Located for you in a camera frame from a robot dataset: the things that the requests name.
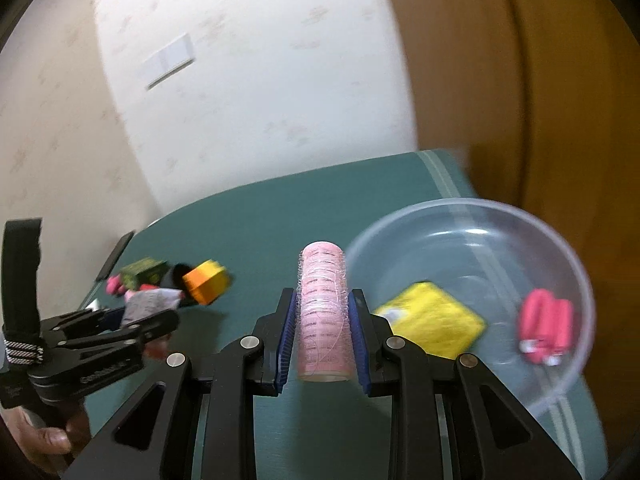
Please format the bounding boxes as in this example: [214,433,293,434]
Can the wooden door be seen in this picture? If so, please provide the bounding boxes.
[380,0,640,311]

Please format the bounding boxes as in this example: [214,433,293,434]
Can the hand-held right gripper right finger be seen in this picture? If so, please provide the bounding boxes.
[348,288,586,480]

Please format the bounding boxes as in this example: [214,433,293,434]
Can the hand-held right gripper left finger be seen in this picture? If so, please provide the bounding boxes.
[62,287,296,480]

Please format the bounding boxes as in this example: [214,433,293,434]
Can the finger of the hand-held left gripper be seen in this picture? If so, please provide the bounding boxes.
[40,307,126,348]
[60,308,181,361]

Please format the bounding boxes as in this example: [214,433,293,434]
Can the black cylinder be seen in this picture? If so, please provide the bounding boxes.
[165,262,193,306]

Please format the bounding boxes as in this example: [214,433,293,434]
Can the white wall switch plate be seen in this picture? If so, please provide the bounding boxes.
[142,33,195,92]

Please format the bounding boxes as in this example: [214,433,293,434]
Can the green patterned box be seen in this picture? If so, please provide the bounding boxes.
[120,257,168,288]

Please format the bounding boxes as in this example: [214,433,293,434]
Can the clear plastic bowl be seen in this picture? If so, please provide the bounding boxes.
[345,198,596,421]

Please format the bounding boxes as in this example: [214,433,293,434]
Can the flat black device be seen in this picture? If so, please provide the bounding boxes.
[95,230,136,283]

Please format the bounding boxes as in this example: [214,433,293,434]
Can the pink hair clips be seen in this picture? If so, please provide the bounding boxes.
[517,289,575,367]

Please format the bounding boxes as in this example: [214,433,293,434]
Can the orange yellow toy block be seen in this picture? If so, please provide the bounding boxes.
[181,259,232,306]

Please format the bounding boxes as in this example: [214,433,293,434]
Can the white printed sachet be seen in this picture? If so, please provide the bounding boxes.
[121,287,182,326]

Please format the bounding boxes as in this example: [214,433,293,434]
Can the person's left hand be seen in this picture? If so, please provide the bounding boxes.
[10,400,91,476]

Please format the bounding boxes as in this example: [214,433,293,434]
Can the pink hair roller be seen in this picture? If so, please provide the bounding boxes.
[296,241,357,383]

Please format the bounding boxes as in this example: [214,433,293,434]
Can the yellow printed packet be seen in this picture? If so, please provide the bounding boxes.
[374,281,488,360]

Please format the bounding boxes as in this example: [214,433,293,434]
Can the green mat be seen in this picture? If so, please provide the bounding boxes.
[75,147,611,480]

